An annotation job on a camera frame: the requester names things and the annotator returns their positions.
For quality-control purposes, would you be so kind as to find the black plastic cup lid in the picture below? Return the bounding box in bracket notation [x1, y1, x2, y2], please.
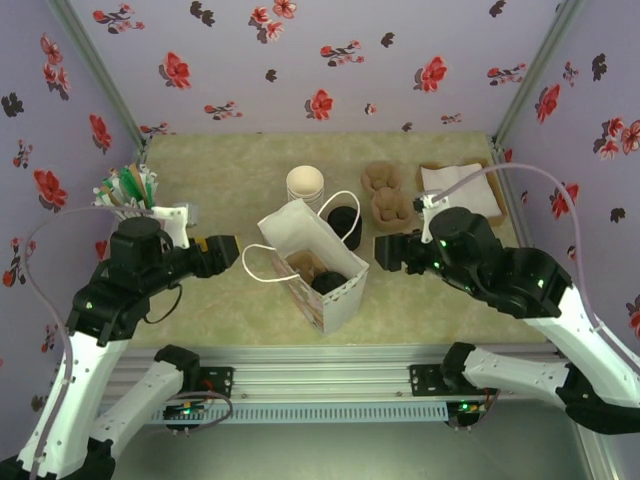
[310, 271, 350, 296]

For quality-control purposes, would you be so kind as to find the white paper bag with handles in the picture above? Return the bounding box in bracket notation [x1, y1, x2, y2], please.
[242, 189, 370, 336]

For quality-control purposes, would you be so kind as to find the brown pulp cup carrier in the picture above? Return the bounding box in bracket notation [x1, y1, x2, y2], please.
[284, 251, 331, 286]

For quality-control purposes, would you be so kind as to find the stack of brown pulp carriers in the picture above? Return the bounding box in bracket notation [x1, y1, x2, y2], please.
[360, 158, 414, 234]

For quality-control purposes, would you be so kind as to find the brown cardboard tray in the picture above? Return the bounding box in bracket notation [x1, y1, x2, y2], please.
[416, 158, 509, 231]

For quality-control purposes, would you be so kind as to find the stack of black lids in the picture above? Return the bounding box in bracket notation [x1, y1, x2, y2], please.
[327, 204, 363, 251]

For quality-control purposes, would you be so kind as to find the white wrapped straw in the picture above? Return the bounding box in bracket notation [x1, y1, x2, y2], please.
[91, 185, 126, 210]
[139, 162, 160, 207]

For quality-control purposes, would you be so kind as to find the stack of white napkins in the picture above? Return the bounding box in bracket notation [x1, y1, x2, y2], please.
[420, 162, 501, 219]

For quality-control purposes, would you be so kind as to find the brown wooden stirrer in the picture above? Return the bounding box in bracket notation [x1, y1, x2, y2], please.
[127, 163, 154, 206]

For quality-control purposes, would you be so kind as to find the stack of paper cups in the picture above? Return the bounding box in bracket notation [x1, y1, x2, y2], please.
[285, 166, 325, 209]

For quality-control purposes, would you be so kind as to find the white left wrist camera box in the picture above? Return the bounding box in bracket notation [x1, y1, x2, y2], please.
[151, 202, 201, 250]

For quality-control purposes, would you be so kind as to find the grey right arm cable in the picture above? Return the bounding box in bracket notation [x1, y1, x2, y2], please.
[432, 164, 640, 432]

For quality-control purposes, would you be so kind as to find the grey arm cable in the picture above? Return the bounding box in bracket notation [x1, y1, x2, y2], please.
[22, 205, 235, 474]
[432, 164, 640, 432]

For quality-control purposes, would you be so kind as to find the grey left arm cable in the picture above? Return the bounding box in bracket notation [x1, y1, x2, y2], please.
[22, 205, 235, 474]

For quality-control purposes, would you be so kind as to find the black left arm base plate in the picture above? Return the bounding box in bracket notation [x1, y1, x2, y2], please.
[143, 366, 235, 400]

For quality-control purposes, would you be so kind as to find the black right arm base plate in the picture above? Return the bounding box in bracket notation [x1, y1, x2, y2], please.
[408, 363, 501, 397]

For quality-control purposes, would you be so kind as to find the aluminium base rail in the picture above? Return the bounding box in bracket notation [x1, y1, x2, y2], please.
[49, 343, 596, 401]

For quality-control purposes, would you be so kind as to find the grey slotted cable duct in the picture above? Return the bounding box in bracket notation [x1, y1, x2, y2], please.
[67, 402, 450, 425]

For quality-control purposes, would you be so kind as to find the aluminium frame post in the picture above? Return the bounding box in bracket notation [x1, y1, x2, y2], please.
[492, 0, 586, 146]
[47, 0, 151, 151]

